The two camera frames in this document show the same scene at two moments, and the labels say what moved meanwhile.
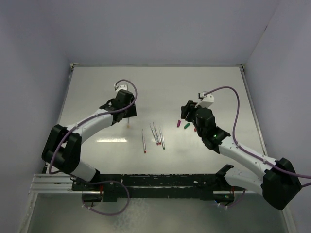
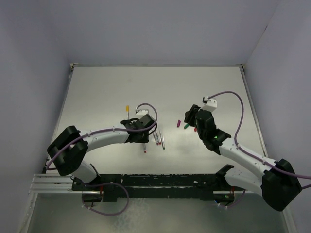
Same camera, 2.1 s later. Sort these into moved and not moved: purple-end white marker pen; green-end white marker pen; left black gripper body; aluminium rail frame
Moved: left black gripper body
Not moved: aluminium rail frame; purple-end white marker pen; green-end white marker pen
